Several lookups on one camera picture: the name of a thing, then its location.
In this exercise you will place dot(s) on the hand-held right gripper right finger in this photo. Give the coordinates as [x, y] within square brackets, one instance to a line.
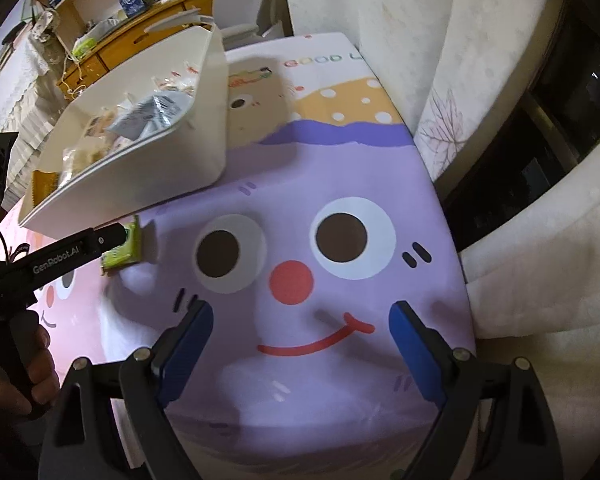
[417, 355]

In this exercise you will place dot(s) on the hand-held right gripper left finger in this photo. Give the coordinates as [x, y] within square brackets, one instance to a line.
[185, 355]

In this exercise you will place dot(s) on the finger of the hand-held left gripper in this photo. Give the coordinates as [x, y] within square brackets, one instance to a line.
[107, 237]

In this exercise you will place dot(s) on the green snack packet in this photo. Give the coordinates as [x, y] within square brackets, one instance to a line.
[125, 252]

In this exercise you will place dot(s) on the yellow noodle snack packet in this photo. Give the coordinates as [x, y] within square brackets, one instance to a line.
[42, 185]

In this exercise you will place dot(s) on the pale puffed snack packet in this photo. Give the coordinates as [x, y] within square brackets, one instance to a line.
[80, 155]

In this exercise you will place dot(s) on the white plastic storage box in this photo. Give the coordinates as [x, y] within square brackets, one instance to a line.
[180, 170]

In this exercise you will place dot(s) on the silver snack packet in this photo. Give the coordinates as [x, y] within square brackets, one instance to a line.
[142, 115]

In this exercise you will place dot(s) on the person's left hand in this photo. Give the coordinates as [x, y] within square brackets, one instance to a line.
[40, 365]

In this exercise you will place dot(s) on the white lace cloth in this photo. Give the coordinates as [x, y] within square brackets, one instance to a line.
[25, 90]

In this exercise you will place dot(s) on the green tissue pack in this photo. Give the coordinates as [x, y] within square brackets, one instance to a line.
[85, 46]

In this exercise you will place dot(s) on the wooden desk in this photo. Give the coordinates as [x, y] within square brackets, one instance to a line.
[130, 35]

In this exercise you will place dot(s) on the clear plastic bag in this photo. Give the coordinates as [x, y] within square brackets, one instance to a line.
[105, 25]

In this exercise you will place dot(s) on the floral cloth bag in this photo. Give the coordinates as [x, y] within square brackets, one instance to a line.
[45, 25]

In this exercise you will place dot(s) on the grey office chair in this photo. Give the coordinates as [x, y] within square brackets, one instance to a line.
[180, 21]

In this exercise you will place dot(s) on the white floral curtain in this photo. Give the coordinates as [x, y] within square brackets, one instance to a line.
[380, 10]

